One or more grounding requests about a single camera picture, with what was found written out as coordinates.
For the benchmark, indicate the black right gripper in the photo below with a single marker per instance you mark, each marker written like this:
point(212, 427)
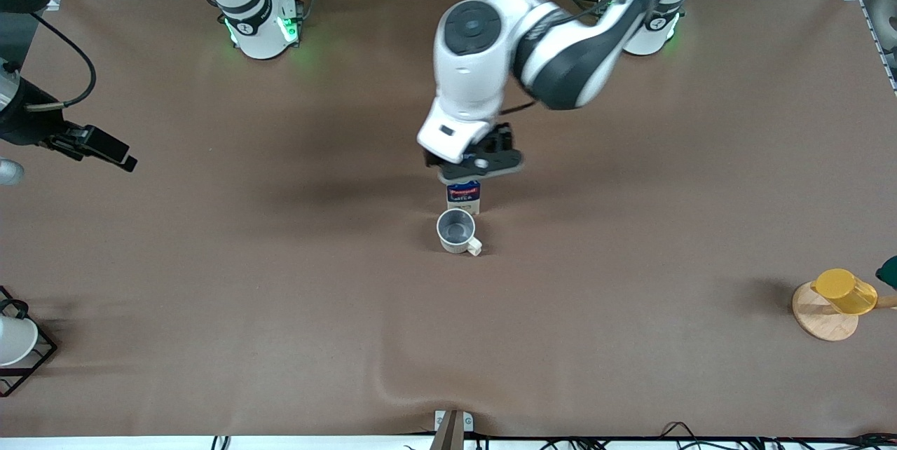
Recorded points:
point(29, 124)

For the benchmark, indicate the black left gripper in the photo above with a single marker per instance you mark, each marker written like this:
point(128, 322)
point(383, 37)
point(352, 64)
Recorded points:
point(499, 139)

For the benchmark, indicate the blue and white milk carton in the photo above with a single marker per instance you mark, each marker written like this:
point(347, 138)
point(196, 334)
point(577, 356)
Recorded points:
point(464, 196)

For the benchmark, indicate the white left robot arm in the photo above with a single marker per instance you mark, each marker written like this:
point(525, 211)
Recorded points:
point(560, 64)

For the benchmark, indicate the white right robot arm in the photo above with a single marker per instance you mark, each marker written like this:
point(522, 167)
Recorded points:
point(245, 15)

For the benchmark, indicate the wooden cup stand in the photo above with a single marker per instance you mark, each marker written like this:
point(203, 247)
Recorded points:
point(823, 324)

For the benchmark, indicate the yellow cup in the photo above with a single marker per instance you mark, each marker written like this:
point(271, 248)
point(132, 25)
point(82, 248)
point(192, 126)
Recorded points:
point(844, 291)

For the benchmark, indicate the dark green cup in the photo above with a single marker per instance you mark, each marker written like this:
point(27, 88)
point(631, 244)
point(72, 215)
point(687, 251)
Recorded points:
point(888, 273)

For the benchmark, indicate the metal table bracket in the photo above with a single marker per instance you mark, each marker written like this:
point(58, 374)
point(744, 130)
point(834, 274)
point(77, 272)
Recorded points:
point(452, 425)

